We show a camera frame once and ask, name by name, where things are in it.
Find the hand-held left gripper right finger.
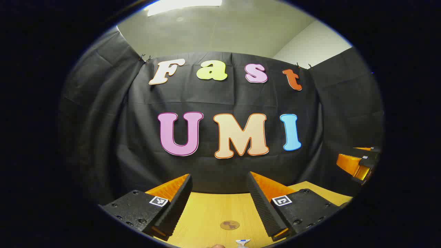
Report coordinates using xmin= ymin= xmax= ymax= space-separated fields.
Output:
xmin=246 ymin=171 xmax=345 ymax=241

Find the wooden desktop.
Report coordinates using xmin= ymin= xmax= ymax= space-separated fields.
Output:
xmin=153 ymin=181 xmax=353 ymax=248

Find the black backdrop cloth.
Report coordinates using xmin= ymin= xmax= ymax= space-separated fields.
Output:
xmin=59 ymin=29 xmax=384 ymax=207

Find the ceiling light panel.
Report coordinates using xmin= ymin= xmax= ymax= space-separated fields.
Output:
xmin=147 ymin=0 xmax=223 ymax=17

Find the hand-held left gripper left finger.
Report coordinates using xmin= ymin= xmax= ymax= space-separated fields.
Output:
xmin=98 ymin=173 xmax=193 ymax=241

